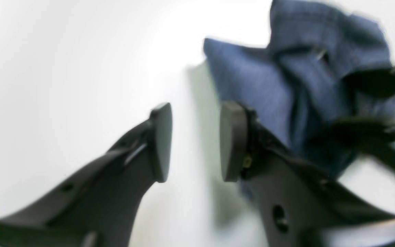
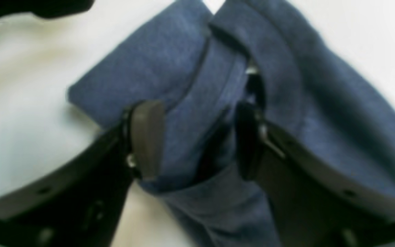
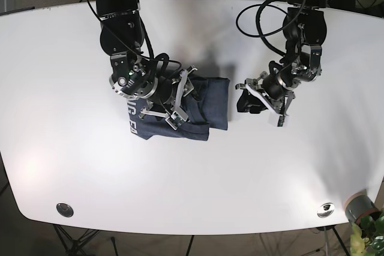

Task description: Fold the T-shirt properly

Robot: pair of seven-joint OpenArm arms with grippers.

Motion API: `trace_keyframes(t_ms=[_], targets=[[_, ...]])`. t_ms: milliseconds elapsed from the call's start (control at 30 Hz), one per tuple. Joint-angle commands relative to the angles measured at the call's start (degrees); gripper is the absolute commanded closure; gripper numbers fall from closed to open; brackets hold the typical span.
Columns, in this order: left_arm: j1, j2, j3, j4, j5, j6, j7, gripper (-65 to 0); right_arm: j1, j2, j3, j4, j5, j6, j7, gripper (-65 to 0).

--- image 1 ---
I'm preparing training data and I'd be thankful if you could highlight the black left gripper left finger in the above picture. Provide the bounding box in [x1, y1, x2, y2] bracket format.
[0, 103, 172, 247]

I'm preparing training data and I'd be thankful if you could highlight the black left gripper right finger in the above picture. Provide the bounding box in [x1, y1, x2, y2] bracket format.
[219, 102, 395, 247]

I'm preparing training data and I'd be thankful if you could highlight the navy blue T-shirt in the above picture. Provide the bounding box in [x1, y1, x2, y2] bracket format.
[203, 0, 395, 178]

